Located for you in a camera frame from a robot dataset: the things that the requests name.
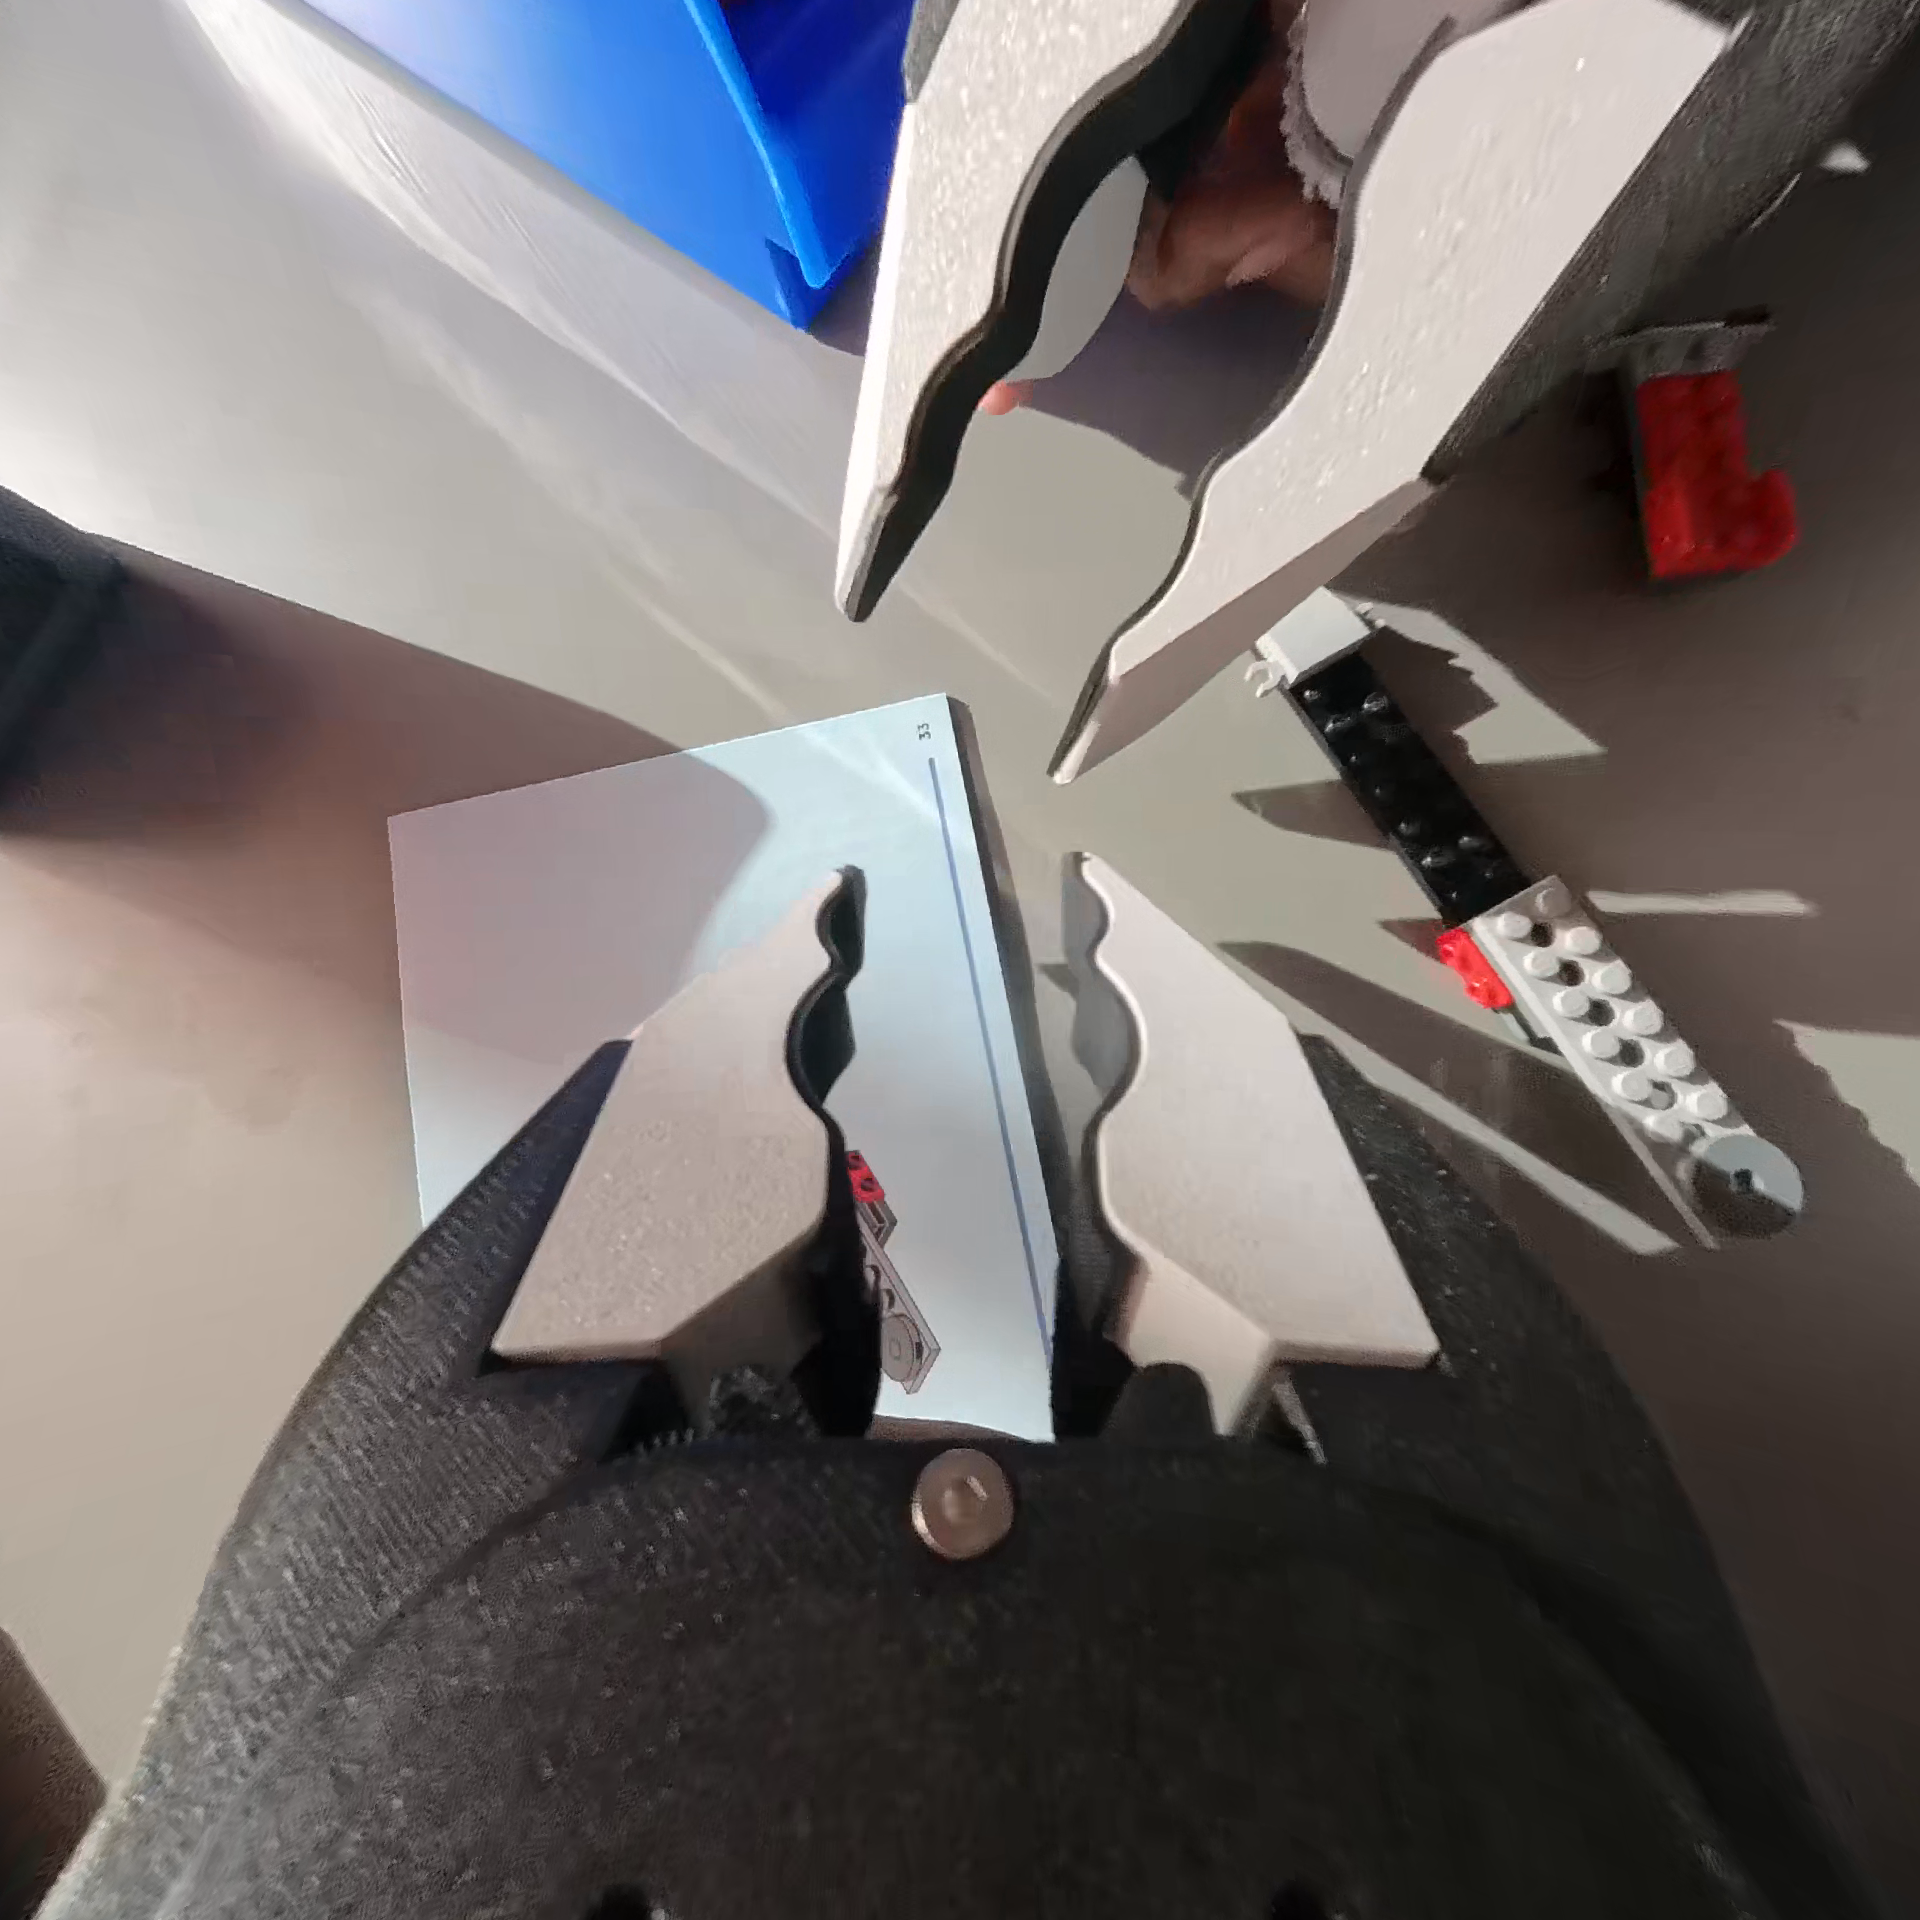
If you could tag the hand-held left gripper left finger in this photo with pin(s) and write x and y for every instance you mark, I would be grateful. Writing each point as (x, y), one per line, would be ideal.
(674, 1200)

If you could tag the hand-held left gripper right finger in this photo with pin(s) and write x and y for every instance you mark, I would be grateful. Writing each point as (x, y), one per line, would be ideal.
(1244, 1200)

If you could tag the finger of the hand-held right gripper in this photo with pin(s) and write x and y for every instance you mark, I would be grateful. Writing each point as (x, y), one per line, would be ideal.
(960, 181)
(1499, 224)

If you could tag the light blue instruction booklet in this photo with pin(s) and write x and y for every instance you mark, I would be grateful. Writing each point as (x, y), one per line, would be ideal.
(600, 902)

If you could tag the black toy brick beam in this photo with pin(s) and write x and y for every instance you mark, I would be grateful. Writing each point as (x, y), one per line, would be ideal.
(1394, 781)

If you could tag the grey desk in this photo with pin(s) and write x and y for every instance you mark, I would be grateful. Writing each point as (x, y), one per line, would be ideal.
(376, 375)

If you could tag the person's right hand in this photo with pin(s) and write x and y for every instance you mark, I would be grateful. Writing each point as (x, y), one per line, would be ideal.
(1244, 224)

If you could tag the small red brick assembly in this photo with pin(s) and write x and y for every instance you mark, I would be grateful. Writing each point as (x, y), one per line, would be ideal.
(1702, 465)

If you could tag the blue plastic bin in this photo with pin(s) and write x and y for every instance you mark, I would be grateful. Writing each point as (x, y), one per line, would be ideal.
(645, 105)

